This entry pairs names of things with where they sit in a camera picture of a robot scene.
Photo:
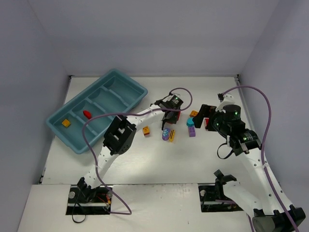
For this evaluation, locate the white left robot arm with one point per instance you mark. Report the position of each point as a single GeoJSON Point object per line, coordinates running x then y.
{"type": "Point", "coordinates": [120, 134]}

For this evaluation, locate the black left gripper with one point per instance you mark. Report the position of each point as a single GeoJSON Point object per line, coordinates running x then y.
{"type": "Point", "coordinates": [169, 116]}

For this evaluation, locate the orange square lego in tray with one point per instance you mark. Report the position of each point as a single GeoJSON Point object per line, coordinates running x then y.
{"type": "Point", "coordinates": [66, 123]}

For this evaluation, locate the red boat-shaped lego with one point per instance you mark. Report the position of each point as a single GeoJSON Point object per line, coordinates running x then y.
{"type": "Point", "coordinates": [87, 114]}

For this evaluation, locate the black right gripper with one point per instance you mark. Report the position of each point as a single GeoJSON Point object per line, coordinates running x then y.
{"type": "Point", "coordinates": [203, 115]}

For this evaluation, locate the red white lego brick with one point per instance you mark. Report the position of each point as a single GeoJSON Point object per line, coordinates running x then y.
{"type": "Point", "coordinates": [206, 123]}

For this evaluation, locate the teal rounded lego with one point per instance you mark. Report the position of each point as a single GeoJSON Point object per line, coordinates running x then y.
{"type": "Point", "coordinates": [190, 122]}

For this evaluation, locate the purple rectangular lego brick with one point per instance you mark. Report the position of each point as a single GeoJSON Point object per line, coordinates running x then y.
{"type": "Point", "coordinates": [191, 131]}

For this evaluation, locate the small orange lego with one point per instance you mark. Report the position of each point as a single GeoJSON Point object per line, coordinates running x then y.
{"type": "Point", "coordinates": [193, 113]}

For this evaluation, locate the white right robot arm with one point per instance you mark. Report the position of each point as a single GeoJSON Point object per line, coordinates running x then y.
{"type": "Point", "coordinates": [269, 210]}

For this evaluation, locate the orange yellow lego brick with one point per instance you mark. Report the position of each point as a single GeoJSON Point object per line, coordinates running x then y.
{"type": "Point", "coordinates": [146, 131]}

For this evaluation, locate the yellow black striped lego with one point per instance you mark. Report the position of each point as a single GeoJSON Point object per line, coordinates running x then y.
{"type": "Point", "coordinates": [171, 135]}

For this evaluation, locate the purple oval paw lego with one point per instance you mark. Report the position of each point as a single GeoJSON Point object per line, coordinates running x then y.
{"type": "Point", "coordinates": [165, 134]}

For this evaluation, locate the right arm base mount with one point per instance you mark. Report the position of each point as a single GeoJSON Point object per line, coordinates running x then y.
{"type": "Point", "coordinates": [212, 198]}

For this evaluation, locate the teal divided plastic tray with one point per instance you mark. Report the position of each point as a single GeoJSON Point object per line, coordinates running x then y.
{"type": "Point", "coordinates": [112, 93]}

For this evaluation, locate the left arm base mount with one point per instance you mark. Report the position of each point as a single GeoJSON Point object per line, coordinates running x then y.
{"type": "Point", "coordinates": [97, 202]}

